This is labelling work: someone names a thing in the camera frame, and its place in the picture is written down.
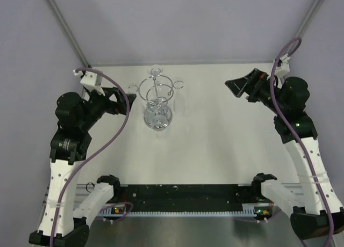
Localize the round wine glass back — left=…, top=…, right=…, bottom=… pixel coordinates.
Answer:
left=147, top=66, right=163, bottom=76

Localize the chrome wine glass rack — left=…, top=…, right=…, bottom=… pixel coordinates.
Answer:
left=138, top=75, right=174, bottom=131

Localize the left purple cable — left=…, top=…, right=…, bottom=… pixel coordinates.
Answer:
left=49, top=67, right=135, bottom=247

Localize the round wine glass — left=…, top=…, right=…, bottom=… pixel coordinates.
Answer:
left=147, top=66, right=163, bottom=76
left=144, top=97, right=173, bottom=131

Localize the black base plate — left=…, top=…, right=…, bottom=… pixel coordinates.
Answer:
left=113, top=184, right=257, bottom=212

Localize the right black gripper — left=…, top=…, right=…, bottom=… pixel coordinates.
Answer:
left=225, top=69, right=286, bottom=115

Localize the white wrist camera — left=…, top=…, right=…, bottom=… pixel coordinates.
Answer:
left=73, top=70, right=105, bottom=96
left=275, top=54, right=290, bottom=79

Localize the right aluminium frame post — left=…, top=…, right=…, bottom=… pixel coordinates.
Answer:
left=294, top=0, right=325, bottom=38

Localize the round wine glass front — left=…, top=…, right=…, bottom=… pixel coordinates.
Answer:
left=144, top=97, right=173, bottom=131

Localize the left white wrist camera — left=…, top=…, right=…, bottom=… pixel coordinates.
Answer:
left=73, top=70, right=105, bottom=96

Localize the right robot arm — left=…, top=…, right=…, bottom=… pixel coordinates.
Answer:
left=225, top=69, right=343, bottom=240

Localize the aluminium frame post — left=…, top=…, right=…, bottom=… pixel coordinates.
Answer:
left=45, top=0, right=90, bottom=67
left=294, top=0, right=325, bottom=38

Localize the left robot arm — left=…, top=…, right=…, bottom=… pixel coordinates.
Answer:
left=29, top=87, right=137, bottom=246

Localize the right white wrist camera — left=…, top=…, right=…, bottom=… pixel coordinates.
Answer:
left=275, top=54, right=290, bottom=79

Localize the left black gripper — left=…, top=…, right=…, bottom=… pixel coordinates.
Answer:
left=78, top=85, right=135, bottom=131

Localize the left aluminium frame post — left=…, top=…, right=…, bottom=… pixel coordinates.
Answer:
left=45, top=0, right=90, bottom=67

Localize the white toothed cable duct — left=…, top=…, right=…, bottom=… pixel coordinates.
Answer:
left=99, top=205, right=272, bottom=219

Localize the ribbed champagne flute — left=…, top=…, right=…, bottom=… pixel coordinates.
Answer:
left=127, top=84, right=138, bottom=94
left=173, top=80, right=184, bottom=90

